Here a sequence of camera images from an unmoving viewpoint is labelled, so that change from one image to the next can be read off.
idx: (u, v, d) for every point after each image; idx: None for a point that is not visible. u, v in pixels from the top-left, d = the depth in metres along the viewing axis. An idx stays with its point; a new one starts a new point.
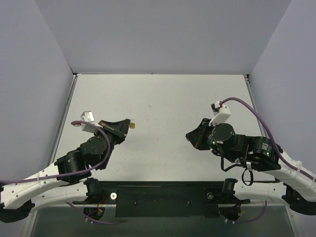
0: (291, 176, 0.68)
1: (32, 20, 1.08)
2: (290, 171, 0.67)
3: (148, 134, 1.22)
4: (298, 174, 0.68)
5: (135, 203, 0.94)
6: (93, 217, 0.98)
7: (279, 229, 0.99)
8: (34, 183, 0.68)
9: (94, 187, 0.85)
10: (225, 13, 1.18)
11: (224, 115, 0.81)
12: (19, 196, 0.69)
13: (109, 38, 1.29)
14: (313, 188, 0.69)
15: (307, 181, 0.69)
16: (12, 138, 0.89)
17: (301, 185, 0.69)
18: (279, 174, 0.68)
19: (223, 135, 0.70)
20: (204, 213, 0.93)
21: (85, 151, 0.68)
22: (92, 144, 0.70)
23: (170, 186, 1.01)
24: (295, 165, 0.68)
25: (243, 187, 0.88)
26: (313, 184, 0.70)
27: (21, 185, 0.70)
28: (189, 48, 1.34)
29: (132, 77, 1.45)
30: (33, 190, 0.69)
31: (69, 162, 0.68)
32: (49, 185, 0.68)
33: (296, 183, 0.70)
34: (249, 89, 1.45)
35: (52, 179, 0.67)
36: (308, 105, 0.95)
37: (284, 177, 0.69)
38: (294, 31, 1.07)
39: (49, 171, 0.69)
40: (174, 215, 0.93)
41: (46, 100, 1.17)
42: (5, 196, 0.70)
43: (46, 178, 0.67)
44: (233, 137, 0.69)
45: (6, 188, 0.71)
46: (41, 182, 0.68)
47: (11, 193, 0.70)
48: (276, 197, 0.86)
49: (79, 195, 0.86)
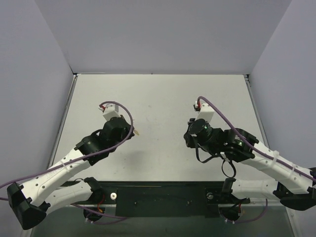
0: (266, 165, 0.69)
1: (32, 20, 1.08)
2: (265, 160, 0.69)
3: (147, 134, 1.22)
4: (274, 163, 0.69)
5: (135, 203, 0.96)
6: (93, 217, 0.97)
7: (279, 229, 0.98)
8: (59, 170, 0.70)
9: (94, 183, 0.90)
10: (225, 13, 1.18)
11: (205, 113, 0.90)
12: (46, 187, 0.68)
13: (109, 38, 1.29)
14: (294, 179, 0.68)
15: (286, 171, 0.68)
16: (12, 138, 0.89)
17: (281, 176, 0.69)
18: (255, 164, 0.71)
19: (198, 128, 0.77)
20: (204, 213, 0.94)
21: (111, 129, 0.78)
22: (114, 122, 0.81)
23: (170, 186, 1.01)
24: (272, 155, 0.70)
25: (240, 185, 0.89)
26: (294, 175, 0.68)
27: (45, 176, 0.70)
28: (189, 48, 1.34)
29: (132, 77, 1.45)
30: (61, 177, 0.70)
31: (90, 142, 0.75)
32: (75, 169, 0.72)
33: (276, 174, 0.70)
34: (249, 89, 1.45)
35: (78, 162, 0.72)
36: (308, 105, 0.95)
37: (262, 167, 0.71)
38: (294, 31, 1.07)
39: (71, 156, 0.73)
40: (174, 215, 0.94)
41: (46, 99, 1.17)
42: (28, 192, 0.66)
43: (74, 160, 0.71)
44: (206, 131, 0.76)
45: (26, 185, 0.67)
46: (67, 167, 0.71)
47: (36, 186, 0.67)
48: (268, 193, 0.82)
49: (85, 191, 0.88)
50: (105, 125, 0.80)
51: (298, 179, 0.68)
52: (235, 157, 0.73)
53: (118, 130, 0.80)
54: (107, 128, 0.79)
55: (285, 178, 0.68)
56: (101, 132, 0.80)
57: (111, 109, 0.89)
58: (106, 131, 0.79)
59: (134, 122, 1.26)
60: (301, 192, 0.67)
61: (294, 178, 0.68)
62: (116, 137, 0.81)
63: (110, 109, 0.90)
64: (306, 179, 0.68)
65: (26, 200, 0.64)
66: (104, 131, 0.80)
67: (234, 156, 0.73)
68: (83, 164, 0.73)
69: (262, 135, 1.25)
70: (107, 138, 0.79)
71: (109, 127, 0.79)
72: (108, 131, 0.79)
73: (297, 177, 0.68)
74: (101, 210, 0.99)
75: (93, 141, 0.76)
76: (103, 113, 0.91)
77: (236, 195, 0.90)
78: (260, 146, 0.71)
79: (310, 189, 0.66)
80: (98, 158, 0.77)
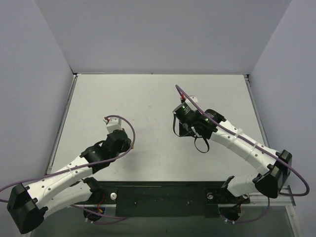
0: (228, 139, 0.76)
1: (32, 21, 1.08)
2: (227, 135, 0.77)
3: (147, 134, 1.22)
4: (236, 139, 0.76)
5: (135, 203, 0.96)
6: (93, 217, 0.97)
7: (278, 229, 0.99)
8: (66, 174, 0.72)
9: (93, 184, 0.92)
10: (225, 13, 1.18)
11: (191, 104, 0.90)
12: (51, 189, 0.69)
13: (108, 38, 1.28)
14: (255, 156, 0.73)
15: (247, 146, 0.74)
16: (12, 138, 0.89)
17: (243, 151, 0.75)
18: (220, 138, 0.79)
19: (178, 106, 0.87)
20: (204, 213, 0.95)
21: (113, 139, 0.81)
22: (117, 134, 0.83)
23: (170, 186, 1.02)
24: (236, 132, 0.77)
25: (234, 179, 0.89)
26: (255, 152, 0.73)
27: (51, 179, 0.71)
28: (189, 48, 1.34)
29: (131, 77, 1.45)
30: (67, 181, 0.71)
31: (95, 152, 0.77)
32: (80, 174, 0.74)
33: (239, 149, 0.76)
34: (249, 89, 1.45)
35: (84, 168, 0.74)
36: (308, 105, 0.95)
37: (225, 142, 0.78)
38: (294, 32, 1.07)
39: (76, 163, 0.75)
40: (174, 215, 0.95)
41: (46, 99, 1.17)
42: (34, 193, 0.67)
43: (80, 166, 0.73)
44: (183, 109, 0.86)
45: (32, 186, 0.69)
46: (73, 172, 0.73)
47: (42, 188, 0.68)
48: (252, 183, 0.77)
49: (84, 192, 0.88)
50: (108, 137, 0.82)
51: (259, 156, 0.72)
52: (202, 132, 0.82)
53: (120, 142, 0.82)
54: (110, 139, 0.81)
55: (246, 153, 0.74)
56: (104, 142, 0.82)
57: (115, 122, 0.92)
58: (109, 141, 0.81)
59: (134, 122, 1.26)
60: (262, 169, 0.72)
61: (255, 155, 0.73)
62: (118, 148, 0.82)
63: (114, 122, 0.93)
64: (268, 157, 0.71)
65: (33, 201, 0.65)
66: (107, 141, 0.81)
67: (201, 131, 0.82)
68: (88, 171, 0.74)
69: (262, 135, 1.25)
70: (110, 149, 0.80)
71: (112, 138, 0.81)
72: (111, 142, 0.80)
73: (258, 154, 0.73)
74: (100, 211, 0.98)
75: (97, 151, 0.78)
76: (107, 125, 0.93)
77: (231, 190, 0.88)
78: (226, 125, 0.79)
79: (270, 166, 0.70)
80: (101, 168, 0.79)
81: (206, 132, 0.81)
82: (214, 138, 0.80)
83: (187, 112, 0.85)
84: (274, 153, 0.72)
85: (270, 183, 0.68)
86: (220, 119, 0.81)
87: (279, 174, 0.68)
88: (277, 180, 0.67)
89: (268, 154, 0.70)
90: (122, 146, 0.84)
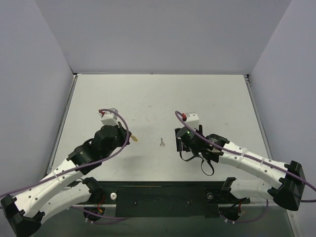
0: (236, 160, 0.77)
1: (32, 20, 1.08)
2: (234, 156, 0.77)
3: (147, 134, 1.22)
4: (243, 158, 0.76)
5: (135, 203, 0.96)
6: (93, 217, 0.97)
7: (278, 229, 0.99)
8: (52, 181, 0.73)
9: (94, 184, 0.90)
10: (225, 14, 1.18)
11: (195, 121, 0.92)
12: (38, 199, 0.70)
13: (108, 38, 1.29)
14: (265, 172, 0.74)
15: (256, 164, 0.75)
16: (12, 138, 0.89)
17: (252, 169, 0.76)
18: (228, 161, 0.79)
19: (182, 131, 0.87)
20: (205, 213, 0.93)
21: (101, 137, 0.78)
22: (105, 131, 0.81)
23: (170, 186, 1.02)
24: (241, 151, 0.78)
25: (239, 184, 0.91)
26: (264, 168, 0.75)
27: (38, 188, 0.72)
28: (190, 48, 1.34)
29: (131, 77, 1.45)
30: (54, 188, 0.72)
31: (82, 152, 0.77)
32: (68, 179, 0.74)
33: (248, 168, 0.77)
34: (249, 89, 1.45)
35: (70, 173, 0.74)
36: (308, 105, 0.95)
37: (233, 162, 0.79)
38: (294, 31, 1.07)
39: (64, 167, 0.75)
40: (175, 215, 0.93)
41: (46, 100, 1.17)
42: (21, 204, 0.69)
43: (65, 172, 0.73)
44: (188, 135, 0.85)
45: (19, 197, 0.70)
46: (60, 178, 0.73)
47: (29, 198, 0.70)
48: (265, 192, 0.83)
49: (82, 194, 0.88)
50: (96, 135, 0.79)
51: (269, 172, 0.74)
52: (210, 157, 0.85)
53: (109, 139, 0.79)
54: (98, 138, 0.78)
55: (256, 171, 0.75)
56: (93, 141, 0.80)
57: (109, 116, 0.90)
58: (98, 140, 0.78)
59: (134, 122, 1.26)
60: (275, 183, 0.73)
61: (265, 171, 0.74)
62: (108, 145, 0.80)
63: (108, 116, 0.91)
64: (278, 171, 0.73)
65: (19, 213, 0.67)
66: (96, 140, 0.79)
67: (209, 155, 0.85)
68: (75, 175, 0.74)
69: (262, 135, 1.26)
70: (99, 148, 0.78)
71: (99, 137, 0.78)
72: (99, 140, 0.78)
73: (268, 170, 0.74)
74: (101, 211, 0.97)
75: (85, 151, 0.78)
76: (102, 119, 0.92)
77: (235, 194, 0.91)
78: (230, 146, 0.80)
79: (281, 179, 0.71)
80: (92, 168, 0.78)
81: (213, 156, 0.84)
82: (220, 160, 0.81)
83: (193, 139, 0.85)
84: (283, 166, 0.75)
85: (286, 195, 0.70)
86: (224, 142, 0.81)
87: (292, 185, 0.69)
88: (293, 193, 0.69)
89: (278, 169, 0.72)
90: (113, 142, 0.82)
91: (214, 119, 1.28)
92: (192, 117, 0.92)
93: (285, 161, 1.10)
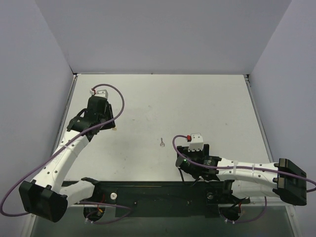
0: (231, 174, 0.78)
1: (32, 20, 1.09)
2: (229, 171, 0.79)
3: (147, 134, 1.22)
4: (236, 170, 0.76)
5: (135, 203, 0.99)
6: (93, 217, 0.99)
7: (279, 229, 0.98)
8: (64, 152, 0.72)
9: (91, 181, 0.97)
10: (225, 13, 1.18)
11: (198, 143, 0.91)
12: (58, 171, 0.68)
13: (108, 38, 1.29)
14: (259, 177, 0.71)
15: (248, 172, 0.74)
16: (12, 138, 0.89)
17: (248, 178, 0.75)
18: (227, 177, 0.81)
19: (178, 161, 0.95)
20: (204, 212, 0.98)
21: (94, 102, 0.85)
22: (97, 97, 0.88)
23: (170, 186, 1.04)
24: (233, 164, 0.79)
25: (240, 185, 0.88)
26: (257, 173, 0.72)
27: (53, 163, 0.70)
28: (190, 48, 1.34)
29: (132, 77, 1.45)
30: (68, 157, 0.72)
31: (80, 121, 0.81)
32: (77, 146, 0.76)
33: (244, 178, 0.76)
34: (249, 89, 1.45)
35: (77, 139, 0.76)
36: (308, 105, 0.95)
37: (230, 176, 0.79)
38: (294, 31, 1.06)
39: (69, 138, 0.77)
40: (175, 215, 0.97)
41: (46, 100, 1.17)
42: (44, 181, 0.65)
43: (73, 138, 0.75)
44: (186, 163, 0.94)
45: (38, 178, 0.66)
46: (70, 146, 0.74)
47: (48, 174, 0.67)
48: (269, 191, 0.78)
49: (88, 185, 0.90)
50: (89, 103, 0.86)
51: (263, 176, 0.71)
52: (209, 178, 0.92)
53: (102, 103, 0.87)
54: (93, 103, 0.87)
55: (252, 178, 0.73)
56: (87, 111, 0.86)
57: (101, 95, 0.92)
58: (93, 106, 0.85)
59: (134, 122, 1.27)
60: (273, 185, 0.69)
61: (259, 176, 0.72)
62: (101, 111, 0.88)
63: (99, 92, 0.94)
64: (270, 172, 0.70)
65: (47, 188, 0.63)
66: (90, 108, 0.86)
67: (209, 177, 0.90)
68: (83, 140, 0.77)
69: (262, 135, 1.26)
70: (95, 112, 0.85)
71: (94, 101, 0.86)
72: (95, 106, 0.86)
73: (261, 174, 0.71)
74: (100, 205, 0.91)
75: (82, 119, 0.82)
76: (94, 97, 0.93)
77: (237, 196, 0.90)
78: (222, 163, 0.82)
79: (275, 179, 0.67)
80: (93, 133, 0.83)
81: (212, 176, 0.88)
82: (221, 178, 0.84)
83: (191, 166, 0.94)
84: (273, 166, 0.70)
85: (285, 193, 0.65)
86: (217, 160, 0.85)
87: (287, 182, 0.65)
88: (289, 190, 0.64)
89: (268, 170, 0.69)
90: (105, 108, 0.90)
91: (214, 118, 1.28)
92: (197, 138, 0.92)
93: None
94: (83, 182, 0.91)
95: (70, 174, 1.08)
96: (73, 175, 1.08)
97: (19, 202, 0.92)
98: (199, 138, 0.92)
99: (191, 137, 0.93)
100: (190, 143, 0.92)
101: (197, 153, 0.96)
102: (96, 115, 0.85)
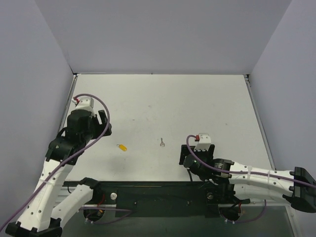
0: (245, 179, 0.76)
1: (32, 20, 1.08)
2: (242, 176, 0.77)
3: (147, 134, 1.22)
4: (250, 176, 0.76)
5: (135, 203, 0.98)
6: (93, 217, 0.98)
7: (278, 229, 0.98)
8: (46, 187, 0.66)
9: (90, 181, 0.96)
10: (225, 13, 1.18)
11: (205, 143, 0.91)
12: (42, 210, 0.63)
13: (108, 37, 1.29)
14: (274, 184, 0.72)
15: (264, 178, 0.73)
16: (12, 138, 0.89)
17: (262, 184, 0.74)
18: (238, 181, 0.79)
19: (189, 162, 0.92)
20: (204, 212, 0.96)
21: (73, 122, 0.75)
22: (77, 113, 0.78)
23: (170, 186, 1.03)
24: (247, 169, 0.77)
25: (243, 187, 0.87)
26: (272, 180, 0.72)
27: (35, 201, 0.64)
28: (190, 47, 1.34)
29: (131, 77, 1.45)
30: (51, 193, 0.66)
31: (59, 146, 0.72)
32: (60, 177, 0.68)
33: (257, 184, 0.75)
34: (249, 89, 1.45)
35: (58, 171, 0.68)
36: (308, 104, 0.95)
37: (242, 181, 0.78)
38: (294, 31, 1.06)
39: (49, 169, 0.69)
40: (175, 215, 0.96)
41: (46, 100, 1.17)
42: (29, 223, 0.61)
43: (53, 171, 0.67)
44: (195, 164, 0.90)
45: (22, 219, 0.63)
46: (51, 180, 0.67)
47: (32, 215, 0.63)
48: (277, 196, 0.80)
49: (85, 192, 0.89)
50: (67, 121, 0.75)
51: (279, 183, 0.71)
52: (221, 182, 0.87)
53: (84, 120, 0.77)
54: (72, 121, 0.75)
55: (266, 185, 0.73)
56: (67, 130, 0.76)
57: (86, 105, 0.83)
58: (72, 126, 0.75)
59: (134, 122, 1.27)
60: (288, 193, 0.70)
61: (274, 183, 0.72)
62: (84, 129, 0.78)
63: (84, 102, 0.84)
64: (286, 180, 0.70)
65: (32, 231, 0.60)
66: (69, 127, 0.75)
67: (217, 180, 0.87)
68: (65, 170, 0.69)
69: (262, 135, 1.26)
70: (76, 133, 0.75)
71: (73, 120, 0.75)
72: (74, 125, 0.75)
73: (277, 181, 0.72)
74: (101, 210, 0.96)
75: (61, 143, 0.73)
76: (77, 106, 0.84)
77: (239, 197, 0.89)
78: (235, 167, 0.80)
79: (292, 188, 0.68)
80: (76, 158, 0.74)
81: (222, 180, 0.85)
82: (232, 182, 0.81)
83: (201, 167, 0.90)
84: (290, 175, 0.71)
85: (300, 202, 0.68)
86: (230, 165, 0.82)
87: (303, 192, 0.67)
88: (306, 199, 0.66)
89: (286, 178, 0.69)
90: (89, 124, 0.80)
91: (214, 118, 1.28)
92: (205, 138, 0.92)
93: (285, 160, 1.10)
94: (81, 188, 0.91)
95: (70, 175, 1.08)
96: (73, 175, 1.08)
97: (19, 202, 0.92)
98: (207, 138, 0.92)
99: (200, 137, 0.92)
100: (199, 143, 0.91)
101: (203, 154, 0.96)
102: (78, 135, 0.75)
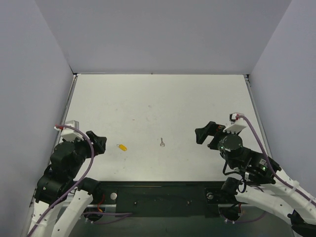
0: (284, 192, 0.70)
1: (32, 21, 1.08)
2: (284, 187, 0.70)
3: (147, 134, 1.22)
4: (293, 192, 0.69)
5: (135, 203, 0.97)
6: (93, 217, 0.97)
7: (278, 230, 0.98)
8: (39, 228, 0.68)
9: (89, 182, 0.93)
10: (225, 13, 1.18)
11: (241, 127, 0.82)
12: None
13: (108, 37, 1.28)
14: (309, 210, 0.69)
15: (303, 201, 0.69)
16: (12, 138, 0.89)
17: (296, 204, 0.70)
18: (275, 190, 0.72)
19: (232, 144, 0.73)
20: (204, 212, 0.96)
21: (57, 162, 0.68)
22: (59, 151, 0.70)
23: (170, 186, 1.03)
24: (292, 183, 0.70)
25: (247, 192, 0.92)
26: (310, 206, 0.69)
27: None
28: (190, 48, 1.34)
29: (131, 77, 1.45)
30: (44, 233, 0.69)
31: (46, 188, 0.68)
32: (51, 217, 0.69)
33: (292, 201, 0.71)
34: (249, 89, 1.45)
35: (49, 213, 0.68)
36: (308, 105, 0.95)
37: (279, 192, 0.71)
38: (294, 31, 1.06)
39: (40, 211, 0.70)
40: (175, 215, 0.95)
41: (46, 101, 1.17)
42: None
43: (43, 215, 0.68)
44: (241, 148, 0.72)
45: None
46: (43, 221, 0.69)
47: None
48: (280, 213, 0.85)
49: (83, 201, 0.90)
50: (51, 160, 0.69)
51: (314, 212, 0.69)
52: (256, 180, 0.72)
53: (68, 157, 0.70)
54: (56, 161, 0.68)
55: (300, 207, 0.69)
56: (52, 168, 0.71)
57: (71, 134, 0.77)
58: (56, 165, 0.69)
59: (134, 122, 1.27)
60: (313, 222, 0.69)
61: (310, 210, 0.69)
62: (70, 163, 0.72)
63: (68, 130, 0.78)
64: None
65: None
66: (54, 167, 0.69)
67: (254, 178, 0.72)
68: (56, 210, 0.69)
69: (262, 134, 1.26)
70: (63, 171, 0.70)
71: (57, 160, 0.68)
72: (59, 165, 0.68)
73: (312, 209, 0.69)
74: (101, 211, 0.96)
75: (48, 183, 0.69)
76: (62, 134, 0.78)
77: (239, 199, 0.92)
78: (282, 175, 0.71)
79: None
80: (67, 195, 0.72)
81: (259, 180, 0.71)
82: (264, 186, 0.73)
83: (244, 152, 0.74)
84: None
85: None
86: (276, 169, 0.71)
87: None
88: None
89: None
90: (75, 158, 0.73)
91: (213, 118, 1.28)
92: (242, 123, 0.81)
93: (285, 161, 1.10)
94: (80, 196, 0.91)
95: None
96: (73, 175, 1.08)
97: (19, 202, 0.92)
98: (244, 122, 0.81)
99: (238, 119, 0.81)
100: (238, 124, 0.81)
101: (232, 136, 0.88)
102: (65, 173, 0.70)
